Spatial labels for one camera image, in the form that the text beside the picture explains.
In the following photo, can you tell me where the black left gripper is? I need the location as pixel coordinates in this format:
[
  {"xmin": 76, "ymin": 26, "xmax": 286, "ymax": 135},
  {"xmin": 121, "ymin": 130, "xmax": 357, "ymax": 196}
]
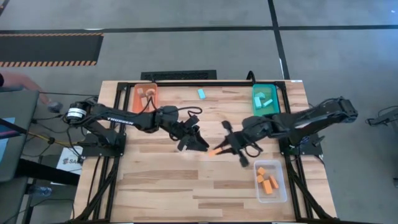
[{"xmin": 169, "ymin": 114, "xmax": 211, "ymax": 153}]

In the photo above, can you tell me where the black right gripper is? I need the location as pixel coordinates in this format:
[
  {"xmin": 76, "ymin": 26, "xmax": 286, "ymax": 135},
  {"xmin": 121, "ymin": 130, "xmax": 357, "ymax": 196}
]
[{"xmin": 213, "ymin": 120, "xmax": 254, "ymax": 168}]

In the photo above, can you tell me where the green plastic bin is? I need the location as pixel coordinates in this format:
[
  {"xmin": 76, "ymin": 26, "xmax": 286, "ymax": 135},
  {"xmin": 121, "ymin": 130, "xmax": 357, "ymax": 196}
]
[{"xmin": 251, "ymin": 83, "xmax": 280, "ymax": 118}]

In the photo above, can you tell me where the black perforated floor grate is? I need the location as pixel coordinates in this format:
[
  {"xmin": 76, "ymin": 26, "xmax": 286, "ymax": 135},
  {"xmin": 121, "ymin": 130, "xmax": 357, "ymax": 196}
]
[{"xmin": 140, "ymin": 70, "xmax": 218, "ymax": 81}]

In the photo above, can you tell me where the orange plastic bin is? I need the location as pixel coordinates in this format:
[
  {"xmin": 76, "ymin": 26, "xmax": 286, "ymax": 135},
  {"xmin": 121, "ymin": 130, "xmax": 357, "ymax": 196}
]
[{"xmin": 132, "ymin": 82, "xmax": 159, "ymax": 114}]

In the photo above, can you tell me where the clear plastic bin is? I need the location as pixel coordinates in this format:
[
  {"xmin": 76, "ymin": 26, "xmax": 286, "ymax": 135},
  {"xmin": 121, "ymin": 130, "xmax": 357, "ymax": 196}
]
[{"xmin": 253, "ymin": 159, "xmax": 289, "ymax": 203}]

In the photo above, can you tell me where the white printed paper sheet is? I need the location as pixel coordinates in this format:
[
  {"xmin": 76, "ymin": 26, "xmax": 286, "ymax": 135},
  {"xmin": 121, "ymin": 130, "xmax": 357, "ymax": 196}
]
[{"xmin": 56, "ymin": 146, "xmax": 84, "ymax": 175}]

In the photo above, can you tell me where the black side table beam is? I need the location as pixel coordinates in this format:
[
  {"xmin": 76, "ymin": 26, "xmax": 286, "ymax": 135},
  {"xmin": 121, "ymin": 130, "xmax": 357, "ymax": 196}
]
[{"xmin": 15, "ymin": 157, "xmax": 80, "ymax": 187}]

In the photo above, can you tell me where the grey stand leg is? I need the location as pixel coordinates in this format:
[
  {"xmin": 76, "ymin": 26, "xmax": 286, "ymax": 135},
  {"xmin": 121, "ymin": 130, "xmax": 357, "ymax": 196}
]
[{"xmin": 366, "ymin": 106, "xmax": 398, "ymax": 127}]

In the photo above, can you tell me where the clear water bottle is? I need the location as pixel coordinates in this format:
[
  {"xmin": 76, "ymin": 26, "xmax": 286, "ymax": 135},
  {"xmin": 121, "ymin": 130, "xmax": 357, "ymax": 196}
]
[{"xmin": 29, "ymin": 185, "xmax": 53, "ymax": 197}]

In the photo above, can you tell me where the dark grey side table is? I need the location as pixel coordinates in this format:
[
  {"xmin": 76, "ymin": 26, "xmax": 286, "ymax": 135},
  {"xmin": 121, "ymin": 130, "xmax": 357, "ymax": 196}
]
[{"xmin": 0, "ymin": 90, "xmax": 40, "ymax": 183}]

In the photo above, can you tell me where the black hazard-striped floor mat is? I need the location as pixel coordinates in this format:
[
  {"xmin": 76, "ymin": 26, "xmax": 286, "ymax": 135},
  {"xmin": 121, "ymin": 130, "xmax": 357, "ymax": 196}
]
[{"xmin": 0, "ymin": 32, "xmax": 104, "ymax": 68}]

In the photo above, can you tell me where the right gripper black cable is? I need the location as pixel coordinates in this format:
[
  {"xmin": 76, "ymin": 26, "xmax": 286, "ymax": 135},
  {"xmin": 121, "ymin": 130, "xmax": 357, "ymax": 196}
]
[{"xmin": 244, "ymin": 141, "xmax": 264, "ymax": 158}]

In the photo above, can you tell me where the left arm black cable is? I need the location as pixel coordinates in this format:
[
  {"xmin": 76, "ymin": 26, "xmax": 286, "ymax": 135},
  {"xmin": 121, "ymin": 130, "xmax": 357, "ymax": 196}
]
[{"xmin": 136, "ymin": 95, "xmax": 203, "ymax": 125}]

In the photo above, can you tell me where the black aluminium table frame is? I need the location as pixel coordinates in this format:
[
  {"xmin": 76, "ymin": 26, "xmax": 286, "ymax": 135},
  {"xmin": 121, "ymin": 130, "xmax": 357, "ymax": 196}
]
[{"xmin": 74, "ymin": 81, "xmax": 335, "ymax": 223}]

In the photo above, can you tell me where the thin black cable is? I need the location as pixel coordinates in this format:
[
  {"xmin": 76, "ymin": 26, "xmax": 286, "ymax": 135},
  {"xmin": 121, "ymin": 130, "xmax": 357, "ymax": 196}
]
[{"xmin": 39, "ymin": 91, "xmax": 99, "ymax": 98}]

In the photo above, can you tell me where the yellow cable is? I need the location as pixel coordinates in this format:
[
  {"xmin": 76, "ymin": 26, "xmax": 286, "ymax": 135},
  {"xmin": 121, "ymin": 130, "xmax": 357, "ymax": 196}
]
[{"xmin": 27, "ymin": 130, "xmax": 82, "ymax": 147}]

